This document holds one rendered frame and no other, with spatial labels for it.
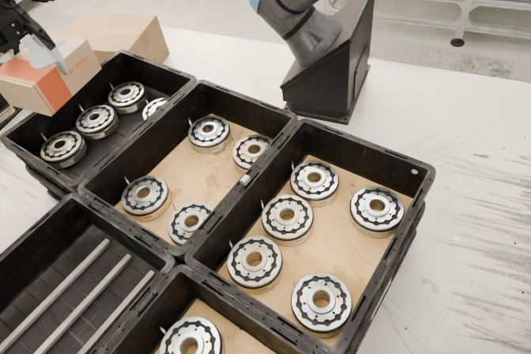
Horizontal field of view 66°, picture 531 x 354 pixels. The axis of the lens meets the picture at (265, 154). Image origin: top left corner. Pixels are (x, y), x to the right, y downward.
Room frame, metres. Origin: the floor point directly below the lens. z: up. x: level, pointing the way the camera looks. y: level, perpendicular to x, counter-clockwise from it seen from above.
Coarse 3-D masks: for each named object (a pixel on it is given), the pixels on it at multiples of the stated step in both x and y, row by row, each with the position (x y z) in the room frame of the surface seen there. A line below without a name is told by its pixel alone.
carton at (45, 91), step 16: (48, 32) 0.84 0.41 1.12; (64, 48) 0.77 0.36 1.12; (80, 48) 0.76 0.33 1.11; (16, 64) 0.74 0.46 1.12; (80, 64) 0.75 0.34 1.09; (96, 64) 0.78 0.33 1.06; (0, 80) 0.69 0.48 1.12; (16, 80) 0.68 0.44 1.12; (32, 80) 0.67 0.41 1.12; (48, 80) 0.68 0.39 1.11; (64, 80) 0.71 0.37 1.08; (80, 80) 0.73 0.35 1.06; (16, 96) 0.69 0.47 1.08; (32, 96) 0.66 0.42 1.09; (48, 96) 0.67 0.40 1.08; (64, 96) 0.69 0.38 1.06; (48, 112) 0.65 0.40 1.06
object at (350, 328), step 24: (312, 120) 0.63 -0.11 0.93; (360, 144) 0.54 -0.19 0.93; (264, 168) 0.52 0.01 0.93; (432, 168) 0.45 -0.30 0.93; (240, 192) 0.47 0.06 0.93; (408, 216) 0.36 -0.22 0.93; (192, 264) 0.34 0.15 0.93; (384, 264) 0.28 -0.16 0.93; (264, 312) 0.24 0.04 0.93; (360, 312) 0.21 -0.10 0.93; (312, 336) 0.19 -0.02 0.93
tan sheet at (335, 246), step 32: (320, 160) 0.60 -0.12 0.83; (288, 192) 0.52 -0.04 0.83; (352, 192) 0.49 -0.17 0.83; (256, 224) 0.46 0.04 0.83; (320, 224) 0.43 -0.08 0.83; (288, 256) 0.37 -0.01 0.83; (320, 256) 0.36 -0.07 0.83; (352, 256) 0.35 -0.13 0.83; (288, 288) 0.31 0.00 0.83; (352, 288) 0.29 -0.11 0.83
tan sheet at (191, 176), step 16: (240, 128) 0.75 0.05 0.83; (176, 160) 0.67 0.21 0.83; (192, 160) 0.67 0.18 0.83; (208, 160) 0.66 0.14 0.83; (224, 160) 0.65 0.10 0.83; (160, 176) 0.63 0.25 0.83; (176, 176) 0.62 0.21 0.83; (192, 176) 0.62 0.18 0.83; (208, 176) 0.61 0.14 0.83; (224, 176) 0.60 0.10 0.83; (240, 176) 0.59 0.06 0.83; (176, 192) 0.58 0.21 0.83; (192, 192) 0.57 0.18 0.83; (208, 192) 0.56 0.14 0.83; (224, 192) 0.55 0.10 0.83; (176, 208) 0.53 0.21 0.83; (144, 224) 0.51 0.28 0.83; (160, 224) 0.50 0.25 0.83
